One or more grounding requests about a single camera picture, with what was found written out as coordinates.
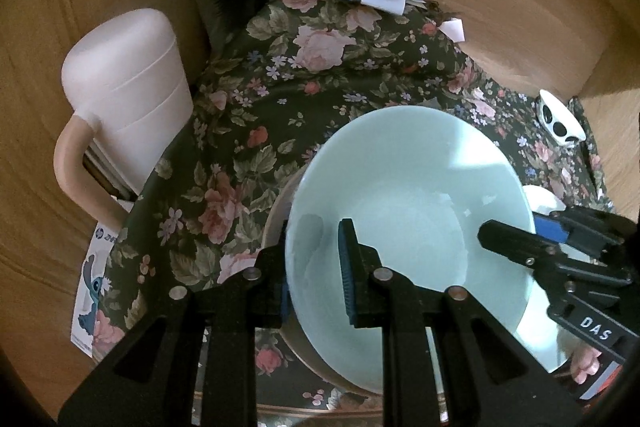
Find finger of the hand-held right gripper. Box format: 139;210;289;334
477;219;556;268
532;207;636;253

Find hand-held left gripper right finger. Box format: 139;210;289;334
337;218;586;427

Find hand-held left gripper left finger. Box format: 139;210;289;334
57;227;297;427

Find white plate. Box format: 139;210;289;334
261;167;573;395

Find large light green bowl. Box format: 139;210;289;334
284;106;536;395

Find person's right hand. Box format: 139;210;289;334
571;346;605;384

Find small white bowl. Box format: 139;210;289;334
538;89;586;148

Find Stitch cartoon paper box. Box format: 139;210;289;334
70;222;132;359

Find dark floral tablecloth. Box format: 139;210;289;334
92;0;616;427

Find small white paper scrap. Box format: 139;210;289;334
440;19;467;44

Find pink jug with handle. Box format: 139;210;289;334
54;8;195;228

